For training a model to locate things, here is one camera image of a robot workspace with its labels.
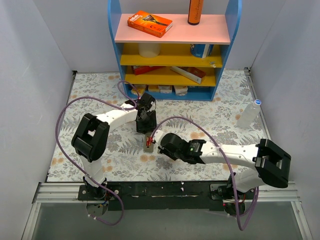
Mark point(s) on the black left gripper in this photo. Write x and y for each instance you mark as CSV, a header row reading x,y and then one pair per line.
x,y
145,127

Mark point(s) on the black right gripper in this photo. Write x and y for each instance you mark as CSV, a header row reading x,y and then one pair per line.
x,y
161,148

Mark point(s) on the grey remote control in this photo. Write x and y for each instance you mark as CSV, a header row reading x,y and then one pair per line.
x,y
151,148

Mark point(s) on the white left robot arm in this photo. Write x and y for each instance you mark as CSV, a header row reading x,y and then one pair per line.
x,y
90,138

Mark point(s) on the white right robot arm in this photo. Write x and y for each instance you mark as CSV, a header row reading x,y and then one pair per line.
x,y
266,162

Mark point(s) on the floral tablecloth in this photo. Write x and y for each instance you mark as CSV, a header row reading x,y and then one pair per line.
x,y
124,158

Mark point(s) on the red yellow battery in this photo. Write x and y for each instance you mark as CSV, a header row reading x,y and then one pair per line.
x,y
149,141

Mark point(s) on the yellow soap box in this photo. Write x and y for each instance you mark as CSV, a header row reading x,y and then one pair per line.
x,y
138,89

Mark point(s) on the white soap box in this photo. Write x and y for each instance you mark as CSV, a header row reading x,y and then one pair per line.
x,y
180,90

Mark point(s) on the red box left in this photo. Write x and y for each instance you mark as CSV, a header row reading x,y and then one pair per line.
x,y
142,69

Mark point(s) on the red white long box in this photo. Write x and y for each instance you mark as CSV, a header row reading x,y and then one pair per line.
x,y
194,74

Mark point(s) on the white cup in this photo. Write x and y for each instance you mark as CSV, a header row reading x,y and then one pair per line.
x,y
149,50

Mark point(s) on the blue shelf unit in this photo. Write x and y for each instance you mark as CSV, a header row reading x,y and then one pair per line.
x,y
219,30

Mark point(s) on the clear plastic water bottle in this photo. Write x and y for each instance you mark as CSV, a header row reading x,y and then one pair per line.
x,y
249,114

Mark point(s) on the blue white can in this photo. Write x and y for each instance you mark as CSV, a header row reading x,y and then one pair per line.
x,y
201,50

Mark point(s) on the orange razor box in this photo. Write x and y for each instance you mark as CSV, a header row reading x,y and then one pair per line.
x,y
149,23

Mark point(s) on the orange bottle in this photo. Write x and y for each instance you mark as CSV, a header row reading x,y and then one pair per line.
x,y
195,11

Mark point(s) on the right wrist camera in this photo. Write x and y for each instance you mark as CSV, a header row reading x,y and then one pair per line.
x,y
157,137

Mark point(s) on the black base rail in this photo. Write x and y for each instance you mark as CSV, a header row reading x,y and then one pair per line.
x,y
214,196

